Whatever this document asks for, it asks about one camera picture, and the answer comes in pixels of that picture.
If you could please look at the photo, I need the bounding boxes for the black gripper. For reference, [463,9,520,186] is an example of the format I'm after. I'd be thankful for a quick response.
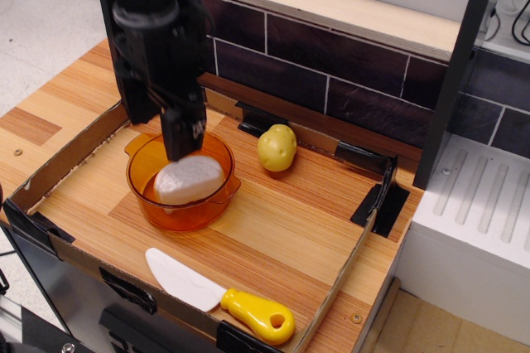
[112,0,207,162]

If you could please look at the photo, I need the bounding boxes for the white toy sushi piece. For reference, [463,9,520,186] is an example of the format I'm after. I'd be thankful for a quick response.
[153,155,224,206]

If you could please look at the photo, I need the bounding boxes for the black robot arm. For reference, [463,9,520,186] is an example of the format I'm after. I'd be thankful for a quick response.
[100,0,209,161]

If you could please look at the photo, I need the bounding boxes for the orange transparent plastic pot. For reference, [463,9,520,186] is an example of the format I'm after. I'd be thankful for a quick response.
[125,133,241,231]

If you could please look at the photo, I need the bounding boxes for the cardboard fence with black tape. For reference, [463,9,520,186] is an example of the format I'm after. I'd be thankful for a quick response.
[1,70,411,352]

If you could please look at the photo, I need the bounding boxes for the yellow toy potato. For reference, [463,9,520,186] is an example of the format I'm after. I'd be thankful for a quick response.
[257,124,297,172]

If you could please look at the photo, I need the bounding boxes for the dark tiled backsplash shelf unit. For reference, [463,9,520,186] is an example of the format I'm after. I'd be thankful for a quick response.
[198,0,489,189]

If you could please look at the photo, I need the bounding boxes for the white drainboard sink unit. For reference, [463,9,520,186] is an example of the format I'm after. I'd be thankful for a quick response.
[397,135,529,344]

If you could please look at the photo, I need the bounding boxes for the toy knife yellow handle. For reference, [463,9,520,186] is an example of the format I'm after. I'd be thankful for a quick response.
[145,248,296,346]

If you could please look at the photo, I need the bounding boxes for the black cables in background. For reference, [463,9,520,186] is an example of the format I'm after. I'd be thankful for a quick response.
[484,0,530,46]

